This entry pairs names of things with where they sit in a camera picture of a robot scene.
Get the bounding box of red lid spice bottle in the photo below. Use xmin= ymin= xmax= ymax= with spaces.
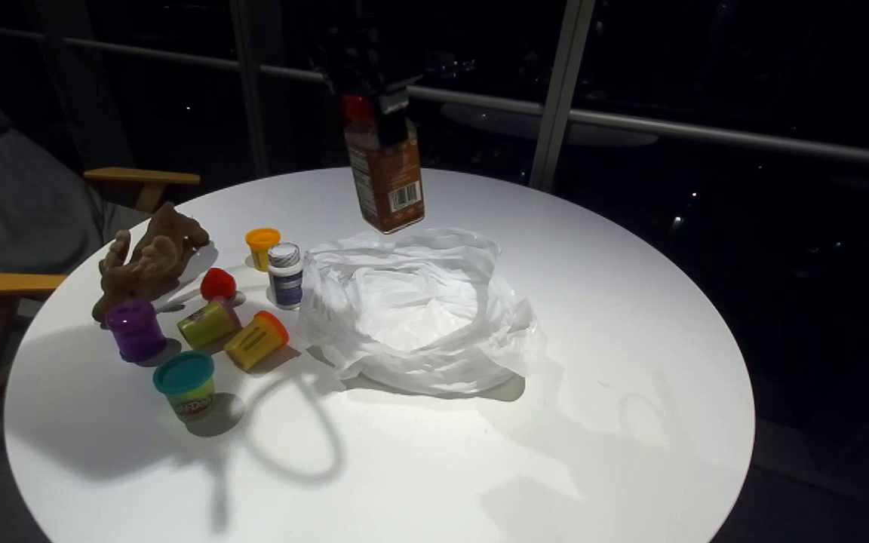
xmin=340 ymin=91 xmax=424 ymax=232

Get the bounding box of red round lid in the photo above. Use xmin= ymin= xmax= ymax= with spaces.
xmin=198 ymin=268 xmax=236 ymax=303

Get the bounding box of pink lid dough tub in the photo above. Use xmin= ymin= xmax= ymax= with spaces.
xmin=177 ymin=303 xmax=241 ymax=351

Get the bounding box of teal lid green dough tub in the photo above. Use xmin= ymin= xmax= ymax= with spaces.
xmin=153 ymin=353 xmax=214 ymax=418

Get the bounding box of purple dough tub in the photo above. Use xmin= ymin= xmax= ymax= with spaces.
xmin=106 ymin=300 xmax=165 ymax=363

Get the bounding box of white plastic bag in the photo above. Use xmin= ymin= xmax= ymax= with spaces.
xmin=301 ymin=228 xmax=538 ymax=396

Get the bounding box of orange lid yellow dough tub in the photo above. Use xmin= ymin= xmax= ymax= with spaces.
xmin=245 ymin=225 xmax=281 ymax=272

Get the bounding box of brown plush moose toy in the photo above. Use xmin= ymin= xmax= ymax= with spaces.
xmin=91 ymin=206 xmax=211 ymax=325

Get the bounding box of wooden armchair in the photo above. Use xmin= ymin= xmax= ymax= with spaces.
xmin=0 ymin=109 xmax=172 ymax=355

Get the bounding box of window frame railing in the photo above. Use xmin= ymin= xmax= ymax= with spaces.
xmin=0 ymin=0 xmax=869 ymax=187

